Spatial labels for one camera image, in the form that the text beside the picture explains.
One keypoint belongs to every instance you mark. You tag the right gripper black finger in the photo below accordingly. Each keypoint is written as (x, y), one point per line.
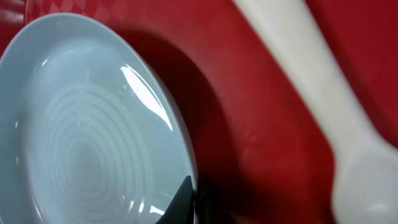
(181, 208)

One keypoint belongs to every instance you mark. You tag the light blue plate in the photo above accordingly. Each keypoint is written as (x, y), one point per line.
(89, 132)

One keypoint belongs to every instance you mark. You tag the white plastic spoon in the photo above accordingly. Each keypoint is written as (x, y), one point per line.
(365, 181)

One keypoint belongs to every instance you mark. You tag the red serving tray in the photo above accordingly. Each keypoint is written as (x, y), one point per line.
(261, 155)

